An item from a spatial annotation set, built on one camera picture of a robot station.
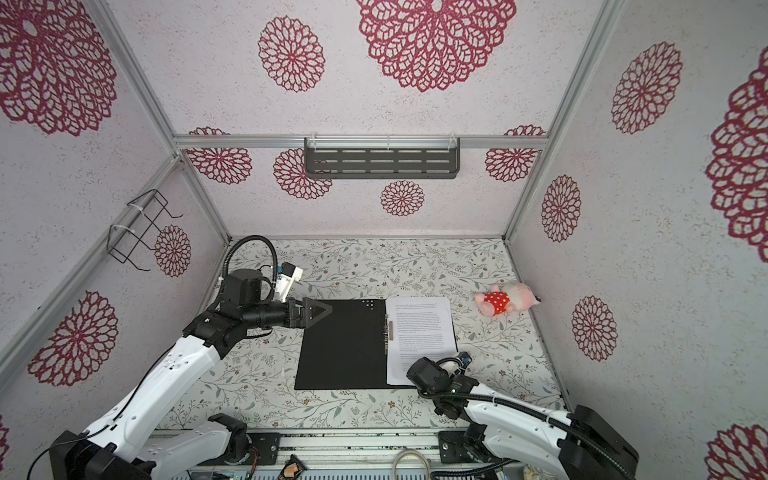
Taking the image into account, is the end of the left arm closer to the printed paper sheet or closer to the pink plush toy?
the printed paper sheet

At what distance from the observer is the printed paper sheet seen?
907mm

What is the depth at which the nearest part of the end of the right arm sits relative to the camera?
0.59 metres

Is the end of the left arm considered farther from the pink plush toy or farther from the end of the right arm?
the pink plush toy

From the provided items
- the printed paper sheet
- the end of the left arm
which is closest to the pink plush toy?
the printed paper sheet

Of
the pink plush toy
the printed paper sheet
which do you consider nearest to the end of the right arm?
the printed paper sheet

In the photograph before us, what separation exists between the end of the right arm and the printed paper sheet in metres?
0.20

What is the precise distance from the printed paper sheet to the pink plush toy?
4.7 inches

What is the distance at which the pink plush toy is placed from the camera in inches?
37.8

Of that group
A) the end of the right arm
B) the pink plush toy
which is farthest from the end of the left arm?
the pink plush toy

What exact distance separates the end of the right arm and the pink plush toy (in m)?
0.36

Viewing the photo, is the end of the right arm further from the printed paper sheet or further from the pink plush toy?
the pink plush toy
